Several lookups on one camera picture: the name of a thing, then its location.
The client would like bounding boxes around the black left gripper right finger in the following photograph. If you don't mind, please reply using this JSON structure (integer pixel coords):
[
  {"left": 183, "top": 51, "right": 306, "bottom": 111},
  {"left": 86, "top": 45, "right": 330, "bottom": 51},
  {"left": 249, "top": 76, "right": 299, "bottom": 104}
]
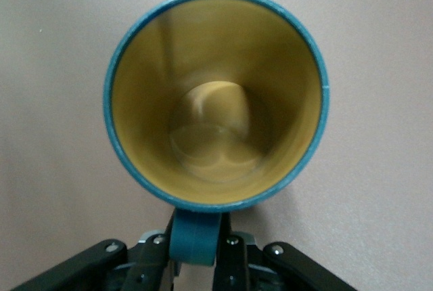
[{"left": 211, "top": 212, "right": 358, "bottom": 291}]

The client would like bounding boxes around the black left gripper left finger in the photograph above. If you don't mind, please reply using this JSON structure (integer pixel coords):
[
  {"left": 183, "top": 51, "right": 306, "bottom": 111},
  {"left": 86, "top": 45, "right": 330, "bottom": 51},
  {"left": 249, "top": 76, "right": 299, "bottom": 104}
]
[{"left": 13, "top": 209, "right": 179, "bottom": 291}]

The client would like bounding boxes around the dark teal mug yellow inside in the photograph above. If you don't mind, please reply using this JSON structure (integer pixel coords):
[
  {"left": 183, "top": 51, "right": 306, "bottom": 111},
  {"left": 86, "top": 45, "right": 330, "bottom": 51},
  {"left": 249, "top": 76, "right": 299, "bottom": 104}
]
[{"left": 102, "top": 0, "right": 329, "bottom": 267}]

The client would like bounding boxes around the brown table mat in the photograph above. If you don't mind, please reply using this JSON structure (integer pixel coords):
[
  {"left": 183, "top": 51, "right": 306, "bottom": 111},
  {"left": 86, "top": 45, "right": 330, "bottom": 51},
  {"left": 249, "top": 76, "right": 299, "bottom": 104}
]
[{"left": 0, "top": 0, "right": 433, "bottom": 291}]

